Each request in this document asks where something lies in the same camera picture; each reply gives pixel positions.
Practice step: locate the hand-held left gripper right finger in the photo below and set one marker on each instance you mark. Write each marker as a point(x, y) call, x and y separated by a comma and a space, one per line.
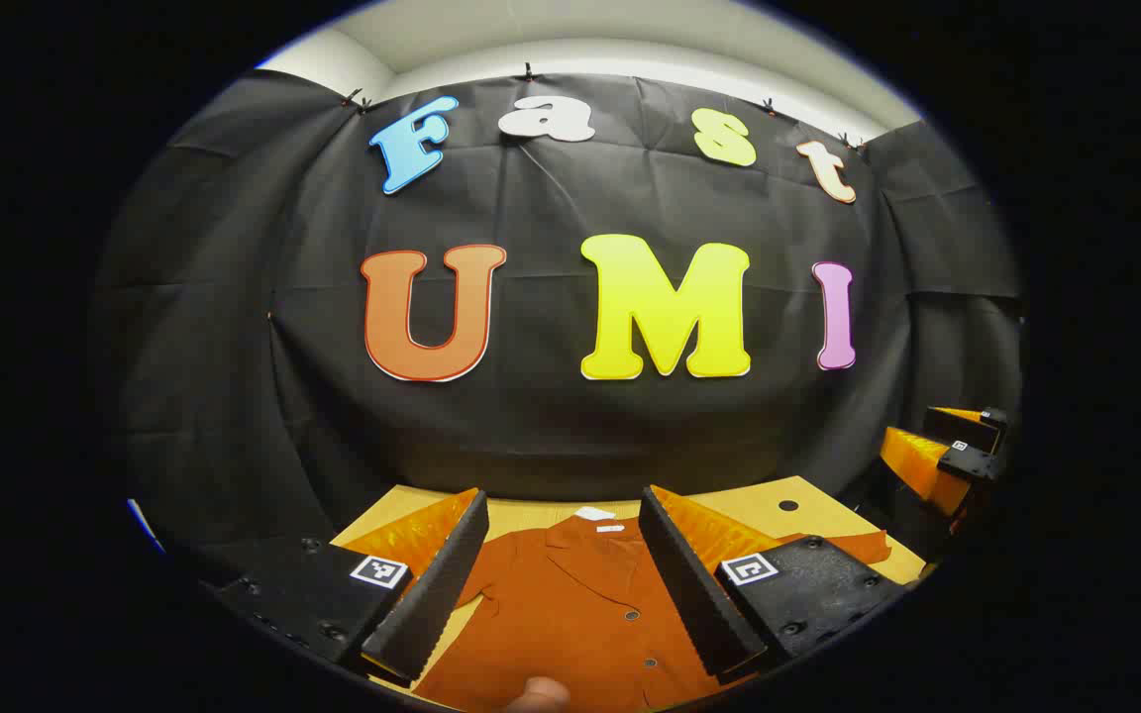
point(694, 594)

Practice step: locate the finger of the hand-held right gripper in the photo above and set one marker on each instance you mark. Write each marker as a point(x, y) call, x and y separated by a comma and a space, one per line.
point(967, 424)
point(912, 460)

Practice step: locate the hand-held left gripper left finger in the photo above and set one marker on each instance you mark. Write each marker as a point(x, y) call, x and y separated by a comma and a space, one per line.
point(432, 604)

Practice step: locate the orange button-up jacket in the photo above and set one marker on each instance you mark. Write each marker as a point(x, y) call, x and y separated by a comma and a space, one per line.
point(570, 614)

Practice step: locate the white paper hang tag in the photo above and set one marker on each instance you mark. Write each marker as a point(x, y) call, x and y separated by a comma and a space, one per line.
point(594, 513)

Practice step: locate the black backdrop cloth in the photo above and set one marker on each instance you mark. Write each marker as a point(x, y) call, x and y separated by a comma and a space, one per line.
point(551, 426)

